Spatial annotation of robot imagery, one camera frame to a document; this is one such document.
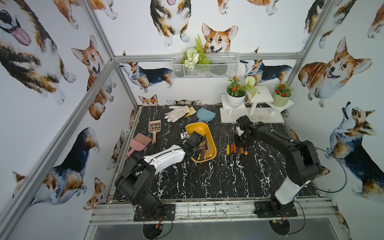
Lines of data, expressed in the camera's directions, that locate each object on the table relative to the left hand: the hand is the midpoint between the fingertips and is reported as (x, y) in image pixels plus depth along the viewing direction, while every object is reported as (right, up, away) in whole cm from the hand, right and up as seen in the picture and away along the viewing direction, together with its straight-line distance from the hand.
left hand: (191, 141), depth 91 cm
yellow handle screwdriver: (+23, -6, +4) cm, 24 cm away
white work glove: (-12, +18, +23) cm, 32 cm away
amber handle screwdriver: (+31, -6, +1) cm, 31 cm away
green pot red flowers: (+56, +28, +1) cm, 63 cm away
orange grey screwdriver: (+24, -2, -7) cm, 26 cm away
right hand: (+27, -1, 0) cm, 27 cm away
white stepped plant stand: (+47, +22, +15) cm, 54 cm away
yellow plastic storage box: (+11, -6, +4) cm, 14 cm away
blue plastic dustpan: (+8, +17, +25) cm, 31 cm away
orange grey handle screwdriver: (+26, -5, +4) cm, 26 cm away
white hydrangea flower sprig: (+35, +35, -3) cm, 50 cm away
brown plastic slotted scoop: (-29, +8, +19) cm, 35 cm away
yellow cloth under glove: (-1, +20, +26) cm, 33 cm away
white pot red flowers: (+27, +29, -3) cm, 40 cm away
